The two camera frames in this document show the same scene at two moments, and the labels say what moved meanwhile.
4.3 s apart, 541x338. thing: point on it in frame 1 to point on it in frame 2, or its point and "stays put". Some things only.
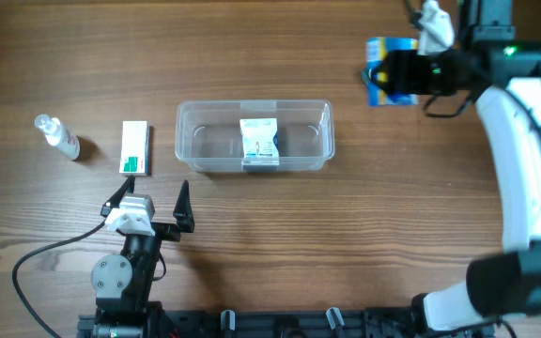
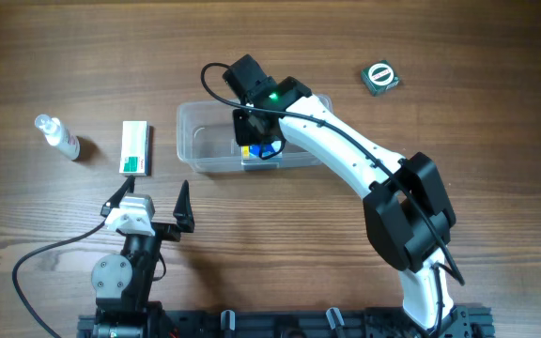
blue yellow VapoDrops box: x=377 y=49 to x=252 y=152
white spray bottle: x=58 y=136 stays put
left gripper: x=163 y=228 stays put
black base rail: x=397 y=322 stays put
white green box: x=135 y=148 stays put
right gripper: x=394 y=71 to x=244 y=130
